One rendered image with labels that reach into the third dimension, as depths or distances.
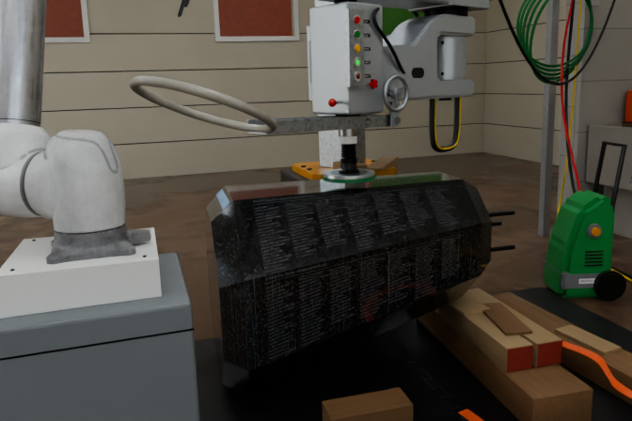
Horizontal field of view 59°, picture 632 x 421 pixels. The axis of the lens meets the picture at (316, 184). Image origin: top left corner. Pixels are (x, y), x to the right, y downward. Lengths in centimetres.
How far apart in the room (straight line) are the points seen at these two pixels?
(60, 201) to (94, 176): 9
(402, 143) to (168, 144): 369
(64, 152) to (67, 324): 36
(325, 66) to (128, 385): 142
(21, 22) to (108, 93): 678
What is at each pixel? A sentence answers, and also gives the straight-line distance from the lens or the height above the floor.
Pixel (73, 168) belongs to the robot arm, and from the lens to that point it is 129.
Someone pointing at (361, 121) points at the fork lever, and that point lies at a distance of 227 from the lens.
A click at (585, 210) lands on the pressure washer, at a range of 344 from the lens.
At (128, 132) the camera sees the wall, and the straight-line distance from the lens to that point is 827.
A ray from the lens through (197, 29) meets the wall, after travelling 834.
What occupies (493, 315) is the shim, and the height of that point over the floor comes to 26.
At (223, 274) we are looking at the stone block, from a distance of 204.
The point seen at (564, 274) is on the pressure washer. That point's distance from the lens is 347.
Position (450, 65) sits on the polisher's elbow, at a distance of 271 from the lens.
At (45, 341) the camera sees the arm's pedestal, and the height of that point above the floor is 76.
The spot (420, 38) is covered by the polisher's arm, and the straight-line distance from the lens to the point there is 249.
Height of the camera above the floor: 125
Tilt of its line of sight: 10 degrees down
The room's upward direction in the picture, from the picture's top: 2 degrees counter-clockwise
